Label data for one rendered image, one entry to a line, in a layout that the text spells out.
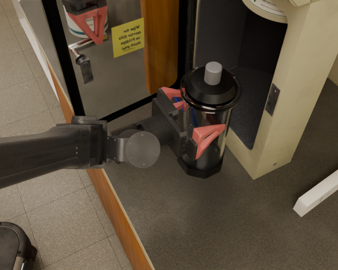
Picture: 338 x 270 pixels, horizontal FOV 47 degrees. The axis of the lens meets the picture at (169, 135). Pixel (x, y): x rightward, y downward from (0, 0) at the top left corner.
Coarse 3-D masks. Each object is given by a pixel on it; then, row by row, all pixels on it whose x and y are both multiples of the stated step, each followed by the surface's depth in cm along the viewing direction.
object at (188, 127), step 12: (180, 84) 68; (240, 84) 68; (192, 108) 68; (216, 108) 65; (192, 120) 70; (204, 120) 68; (216, 120) 68; (228, 120) 71; (192, 132) 72; (216, 144) 74; (204, 156) 77; (216, 156) 78; (204, 168) 80
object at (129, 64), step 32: (64, 0) 67; (96, 0) 71; (128, 0) 75; (160, 0) 79; (64, 32) 71; (96, 32) 75; (128, 32) 80; (160, 32) 85; (96, 64) 81; (128, 64) 86; (160, 64) 92; (96, 96) 87; (128, 96) 94
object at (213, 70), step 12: (192, 72) 69; (204, 72) 68; (216, 72) 64; (228, 72) 68; (192, 84) 66; (204, 84) 66; (216, 84) 66; (228, 84) 66; (192, 96) 66; (204, 96) 65; (216, 96) 65; (228, 96) 65
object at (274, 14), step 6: (246, 0) 70; (252, 0) 69; (258, 0) 68; (264, 0) 67; (252, 6) 69; (258, 6) 68; (264, 6) 67; (270, 6) 67; (276, 6) 66; (258, 12) 68; (264, 12) 67; (270, 12) 67; (276, 12) 66; (282, 12) 66; (270, 18) 67; (276, 18) 67; (282, 18) 67
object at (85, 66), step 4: (80, 60) 78; (84, 60) 77; (88, 60) 77; (80, 64) 77; (84, 64) 77; (88, 64) 77; (80, 68) 77; (84, 68) 77; (88, 68) 78; (84, 72) 79; (88, 72) 79; (84, 76) 79; (88, 76) 80; (92, 76) 80; (84, 80) 80; (88, 80) 81; (92, 80) 81
